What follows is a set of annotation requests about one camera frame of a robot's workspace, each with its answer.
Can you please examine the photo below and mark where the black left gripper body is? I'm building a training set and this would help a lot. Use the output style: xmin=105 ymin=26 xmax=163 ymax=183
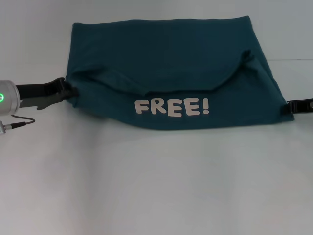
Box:
xmin=14 ymin=77 xmax=66 ymax=101

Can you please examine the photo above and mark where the teal blue shirt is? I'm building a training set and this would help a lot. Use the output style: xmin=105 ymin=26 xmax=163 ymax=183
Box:
xmin=65 ymin=15 xmax=295 ymax=131

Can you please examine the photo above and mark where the dark reddish gripper cable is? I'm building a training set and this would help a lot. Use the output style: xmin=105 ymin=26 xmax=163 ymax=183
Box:
xmin=4 ymin=117 xmax=36 ymax=129

